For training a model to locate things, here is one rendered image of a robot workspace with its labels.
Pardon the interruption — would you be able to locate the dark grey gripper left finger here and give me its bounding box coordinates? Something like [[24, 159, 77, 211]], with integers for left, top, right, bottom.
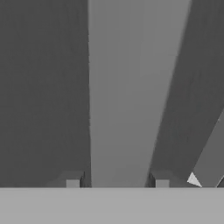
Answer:
[[46, 170, 93, 188]]

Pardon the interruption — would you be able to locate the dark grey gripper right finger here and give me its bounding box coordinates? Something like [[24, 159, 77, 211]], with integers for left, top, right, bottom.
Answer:
[[144, 170, 191, 188]]

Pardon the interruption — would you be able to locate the dark grey fridge door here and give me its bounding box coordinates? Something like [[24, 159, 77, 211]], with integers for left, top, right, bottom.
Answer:
[[148, 0, 224, 188], [0, 0, 93, 188]]

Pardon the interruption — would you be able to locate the grey cabinet panel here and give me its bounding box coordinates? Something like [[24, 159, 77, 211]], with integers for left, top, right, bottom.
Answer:
[[192, 108, 224, 188]]

